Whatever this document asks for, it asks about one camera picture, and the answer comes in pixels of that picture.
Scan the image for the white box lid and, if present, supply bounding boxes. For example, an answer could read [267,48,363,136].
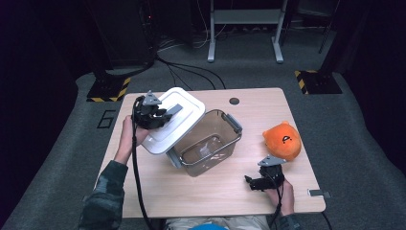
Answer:
[141,86,207,156]

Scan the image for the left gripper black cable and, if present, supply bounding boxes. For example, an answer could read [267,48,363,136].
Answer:
[130,95,156,230]

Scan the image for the white floor cables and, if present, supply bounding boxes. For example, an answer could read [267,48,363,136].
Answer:
[157,0,228,51]

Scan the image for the person's right hand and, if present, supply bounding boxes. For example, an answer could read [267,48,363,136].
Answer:
[264,177,296,217]

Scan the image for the black floor cables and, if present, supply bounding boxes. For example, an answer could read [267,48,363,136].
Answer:
[155,55,228,92]

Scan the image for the black cable under table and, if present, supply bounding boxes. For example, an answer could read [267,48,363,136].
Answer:
[320,211,333,230]

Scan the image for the person's white trousers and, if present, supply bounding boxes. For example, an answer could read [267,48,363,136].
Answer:
[166,215,272,230]

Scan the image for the blue cloth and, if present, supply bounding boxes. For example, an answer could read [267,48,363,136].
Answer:
[188,222,229,230]

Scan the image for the dark cabinet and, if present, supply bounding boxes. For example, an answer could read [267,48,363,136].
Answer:
[87,0,159,69]

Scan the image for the orange plush toy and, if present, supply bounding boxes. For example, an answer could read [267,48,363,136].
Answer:
[261,120,303,163]

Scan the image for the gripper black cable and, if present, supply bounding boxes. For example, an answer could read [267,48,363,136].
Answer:
[130,95,156,230]
[267,173,285,230]

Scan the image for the person's left hand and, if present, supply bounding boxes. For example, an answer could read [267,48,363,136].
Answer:
[113,114,150,166]

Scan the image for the white metal stand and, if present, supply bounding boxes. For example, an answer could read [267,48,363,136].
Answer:
[207,0,289,64]

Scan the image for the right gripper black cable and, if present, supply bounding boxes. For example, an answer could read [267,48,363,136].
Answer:
[267,173,285,230]

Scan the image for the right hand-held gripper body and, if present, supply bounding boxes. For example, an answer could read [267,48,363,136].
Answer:
[257,154,287,190]

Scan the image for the black yellow striped base plate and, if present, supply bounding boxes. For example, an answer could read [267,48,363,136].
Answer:
[86,76,132,104]
[294,69,344,96]

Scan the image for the transparent brown storage box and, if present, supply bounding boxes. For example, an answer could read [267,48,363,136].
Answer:
[165,108,244,178]

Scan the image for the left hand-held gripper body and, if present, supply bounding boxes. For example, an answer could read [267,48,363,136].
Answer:
[131,89,168,130]

